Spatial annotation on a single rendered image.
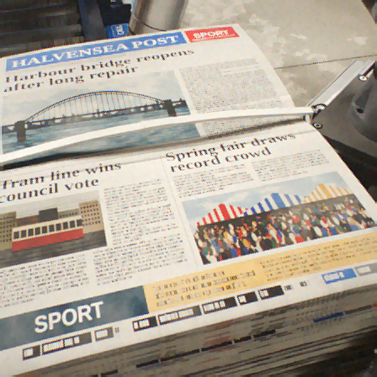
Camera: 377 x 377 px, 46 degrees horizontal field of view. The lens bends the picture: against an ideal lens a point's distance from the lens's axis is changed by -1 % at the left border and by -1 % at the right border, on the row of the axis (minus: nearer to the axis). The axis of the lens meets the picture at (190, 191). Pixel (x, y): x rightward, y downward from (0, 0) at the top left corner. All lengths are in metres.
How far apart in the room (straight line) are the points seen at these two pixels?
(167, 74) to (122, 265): 0.23
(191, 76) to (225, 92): 0.04
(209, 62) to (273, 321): 0.29
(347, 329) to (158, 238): 0.15
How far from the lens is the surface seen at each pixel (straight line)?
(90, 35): 1.09
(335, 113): 0.82
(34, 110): 0.44
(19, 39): 1.15
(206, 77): 0.46
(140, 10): 0.68
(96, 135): 0.38
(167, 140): 0.39
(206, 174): 0.35
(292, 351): 0.34
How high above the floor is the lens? 1.27
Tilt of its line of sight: 46 degrees down
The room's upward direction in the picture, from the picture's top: straight up
